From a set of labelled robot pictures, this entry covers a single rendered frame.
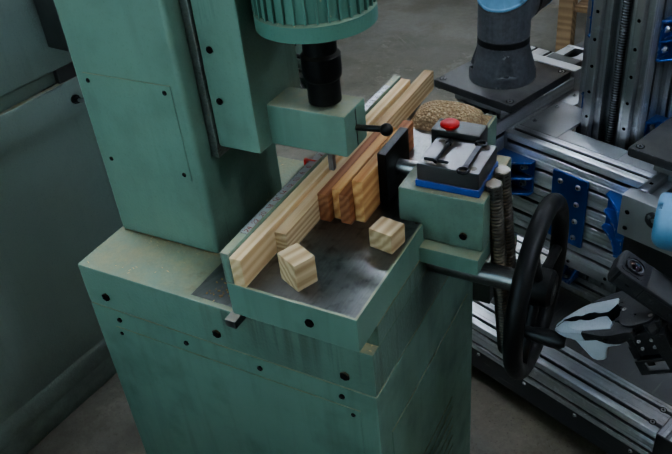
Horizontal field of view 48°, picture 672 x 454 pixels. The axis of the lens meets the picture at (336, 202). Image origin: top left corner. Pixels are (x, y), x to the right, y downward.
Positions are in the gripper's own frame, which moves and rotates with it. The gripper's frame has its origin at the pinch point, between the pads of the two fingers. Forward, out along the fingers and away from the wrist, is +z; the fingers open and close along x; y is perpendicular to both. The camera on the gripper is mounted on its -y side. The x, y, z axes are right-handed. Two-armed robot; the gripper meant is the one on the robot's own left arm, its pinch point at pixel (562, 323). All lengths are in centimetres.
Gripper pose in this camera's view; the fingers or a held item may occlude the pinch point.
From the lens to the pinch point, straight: 107.8
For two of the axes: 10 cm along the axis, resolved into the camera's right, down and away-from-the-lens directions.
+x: 4.6, -5.4, 7.1
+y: 5.2, 8.1, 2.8
